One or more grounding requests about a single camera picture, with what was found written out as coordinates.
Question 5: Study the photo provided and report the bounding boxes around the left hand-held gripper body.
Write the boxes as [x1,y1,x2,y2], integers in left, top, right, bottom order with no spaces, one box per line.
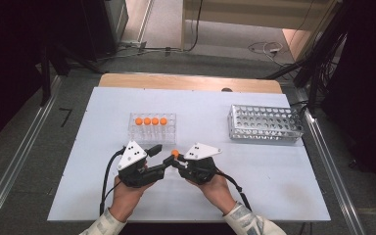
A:
[117,140,166,189]

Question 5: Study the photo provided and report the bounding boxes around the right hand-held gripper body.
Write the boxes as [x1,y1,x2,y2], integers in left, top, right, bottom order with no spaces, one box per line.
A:
[177,142,223,185]

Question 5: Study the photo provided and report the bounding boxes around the clear plastic tube rack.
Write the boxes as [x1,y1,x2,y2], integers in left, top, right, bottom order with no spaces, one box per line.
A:
[128,112,177,146]

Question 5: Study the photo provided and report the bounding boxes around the perforated metal tube rack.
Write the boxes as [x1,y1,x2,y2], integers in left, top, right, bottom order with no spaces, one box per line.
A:
[226,104,306,144]

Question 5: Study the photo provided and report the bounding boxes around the person's left hand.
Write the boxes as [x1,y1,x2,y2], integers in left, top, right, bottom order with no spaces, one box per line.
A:
[110,163,155,223]

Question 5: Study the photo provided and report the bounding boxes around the person's right hand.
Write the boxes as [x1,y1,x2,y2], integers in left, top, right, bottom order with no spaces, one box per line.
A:
[186,174,238,215]

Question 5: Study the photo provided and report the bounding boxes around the black metal stand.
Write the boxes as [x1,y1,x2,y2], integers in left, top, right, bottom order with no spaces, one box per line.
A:
[38,42,107,107]

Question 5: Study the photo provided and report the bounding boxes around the dark cabinet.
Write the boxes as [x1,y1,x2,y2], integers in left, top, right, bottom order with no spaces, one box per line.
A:
[81,0,129,63]

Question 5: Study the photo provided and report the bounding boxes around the black tripod stand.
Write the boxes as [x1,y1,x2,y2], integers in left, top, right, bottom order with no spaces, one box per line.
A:
[258,0,352,114]

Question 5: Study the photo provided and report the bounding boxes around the light wooden furniture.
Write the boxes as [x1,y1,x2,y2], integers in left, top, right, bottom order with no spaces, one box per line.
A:
[180,0,345,63]

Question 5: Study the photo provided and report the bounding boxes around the dark curtain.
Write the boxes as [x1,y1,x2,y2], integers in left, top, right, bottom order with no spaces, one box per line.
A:
[321,0,376,199]
[0,0,86,153]

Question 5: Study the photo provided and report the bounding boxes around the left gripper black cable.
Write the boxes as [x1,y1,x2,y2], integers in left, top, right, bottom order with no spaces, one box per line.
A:
[99,146,127,216]

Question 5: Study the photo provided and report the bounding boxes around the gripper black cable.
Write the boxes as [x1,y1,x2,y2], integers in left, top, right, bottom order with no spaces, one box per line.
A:
[213,168,253,212]
[99,146,127,216]

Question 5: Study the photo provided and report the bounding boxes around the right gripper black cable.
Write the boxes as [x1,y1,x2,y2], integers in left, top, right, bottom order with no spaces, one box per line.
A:
[213,168,253,212]

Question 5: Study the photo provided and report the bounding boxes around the grey floor cable bundle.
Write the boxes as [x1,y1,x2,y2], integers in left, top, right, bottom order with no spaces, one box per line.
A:
[106,39,184,62]

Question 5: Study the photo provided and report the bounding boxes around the aluminium floor rail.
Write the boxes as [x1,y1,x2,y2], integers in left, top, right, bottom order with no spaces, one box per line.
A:
[0,75,63,235]
[295,87,366,235]

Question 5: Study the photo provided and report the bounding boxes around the black floor cable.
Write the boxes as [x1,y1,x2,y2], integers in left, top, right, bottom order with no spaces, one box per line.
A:
[182,0,205,53]

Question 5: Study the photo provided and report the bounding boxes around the white floor cable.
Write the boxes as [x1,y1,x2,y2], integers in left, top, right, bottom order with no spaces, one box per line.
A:
[248,40,286,63]

